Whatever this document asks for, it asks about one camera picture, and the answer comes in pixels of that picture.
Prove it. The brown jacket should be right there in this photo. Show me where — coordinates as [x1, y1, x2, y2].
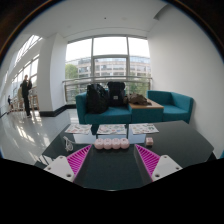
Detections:
[124, 93, 153, 107]

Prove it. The teal sofa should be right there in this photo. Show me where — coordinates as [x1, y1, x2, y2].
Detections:
[75, 91, 133, 125]

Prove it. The pink power strip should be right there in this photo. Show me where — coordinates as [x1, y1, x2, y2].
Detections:
[93, 137, 131, 150]

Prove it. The pink charger block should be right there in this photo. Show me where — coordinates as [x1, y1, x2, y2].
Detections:
[145, 136, 155, 147]

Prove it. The small sticker sheet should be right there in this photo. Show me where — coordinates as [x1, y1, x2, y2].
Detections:
[64, 123, 93, 135]

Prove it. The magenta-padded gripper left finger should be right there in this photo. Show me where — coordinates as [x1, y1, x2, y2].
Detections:
[43, 143, 94, 183]

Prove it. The white cable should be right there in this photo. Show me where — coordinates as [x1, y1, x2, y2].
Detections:
[62, 135, 76, 153]

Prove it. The teal armchair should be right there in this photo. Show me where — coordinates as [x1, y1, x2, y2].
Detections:
[146, 90, 195, 124]

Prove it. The metal window railing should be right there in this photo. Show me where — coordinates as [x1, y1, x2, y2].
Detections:
[62, 75, 153, 103]

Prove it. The glossy black bag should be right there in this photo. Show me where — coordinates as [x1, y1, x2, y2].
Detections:
[86, 83, 109, 114]

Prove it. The person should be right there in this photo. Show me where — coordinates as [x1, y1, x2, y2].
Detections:
[19, 74, 33, 118]

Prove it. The black backpack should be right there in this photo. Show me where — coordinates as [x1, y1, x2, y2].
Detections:
[107, 81, 127, 108]

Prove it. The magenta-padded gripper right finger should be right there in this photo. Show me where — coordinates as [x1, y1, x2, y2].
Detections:
[134, 143, 184, 183]

